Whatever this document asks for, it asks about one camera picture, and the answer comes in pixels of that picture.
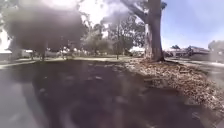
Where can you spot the green grass lawn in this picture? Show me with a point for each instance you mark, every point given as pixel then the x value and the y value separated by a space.
pixel 100 58

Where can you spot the dark asphalt path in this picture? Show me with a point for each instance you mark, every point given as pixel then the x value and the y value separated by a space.
pixel 100 96

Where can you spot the large tree trunk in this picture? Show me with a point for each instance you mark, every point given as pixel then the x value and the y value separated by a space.
pixel 155 33

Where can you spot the dry leaf litter strip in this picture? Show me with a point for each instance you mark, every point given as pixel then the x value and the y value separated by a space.
pixel 180 78

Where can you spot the low building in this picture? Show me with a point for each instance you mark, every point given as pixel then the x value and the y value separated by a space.
pixel 190 52

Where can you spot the pale building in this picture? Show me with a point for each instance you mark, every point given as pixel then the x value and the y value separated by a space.
pixel 10 54

